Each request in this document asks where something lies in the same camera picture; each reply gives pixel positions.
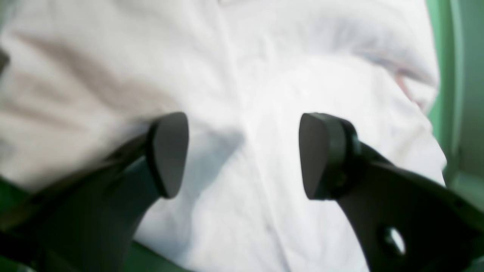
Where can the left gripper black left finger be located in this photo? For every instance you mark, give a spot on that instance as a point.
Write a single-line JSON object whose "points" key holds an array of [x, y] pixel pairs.
{"points": [[86, 221]]}

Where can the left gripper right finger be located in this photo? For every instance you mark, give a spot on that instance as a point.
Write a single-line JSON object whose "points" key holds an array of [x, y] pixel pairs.
{"points": [[404, 222]]}

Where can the pink printed t-shirt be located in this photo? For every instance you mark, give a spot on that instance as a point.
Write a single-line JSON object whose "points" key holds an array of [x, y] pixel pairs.
{"points": [[245, 94]]}

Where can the green table cloth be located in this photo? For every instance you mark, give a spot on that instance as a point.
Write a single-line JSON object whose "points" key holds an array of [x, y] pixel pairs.
{"points": [[442, 75]]}

